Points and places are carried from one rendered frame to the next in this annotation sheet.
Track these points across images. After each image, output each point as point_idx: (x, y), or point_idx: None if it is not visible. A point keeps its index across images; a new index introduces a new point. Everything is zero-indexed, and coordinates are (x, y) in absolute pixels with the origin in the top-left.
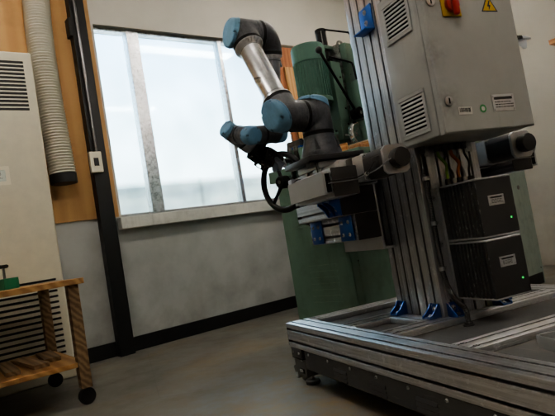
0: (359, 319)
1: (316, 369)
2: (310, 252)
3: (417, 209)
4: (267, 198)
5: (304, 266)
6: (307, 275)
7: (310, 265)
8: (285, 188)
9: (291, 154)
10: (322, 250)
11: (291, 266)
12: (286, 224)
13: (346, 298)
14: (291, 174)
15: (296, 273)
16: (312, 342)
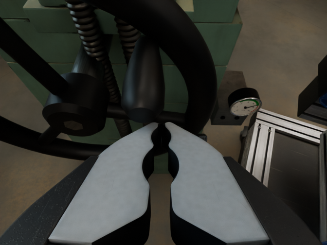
0: None
1: None
2: (112, 128)
3: None
4: (7, 139)
5: (98, 137)
6: (105, 144)
7: (112, 137)
8: (3, 18)
9: (163, 8)
10: (137, 128)
11: (69, 135)
12: (40, 93)
13: (167, 157)
14: (91, 46)
15: (81, 141)
16: None
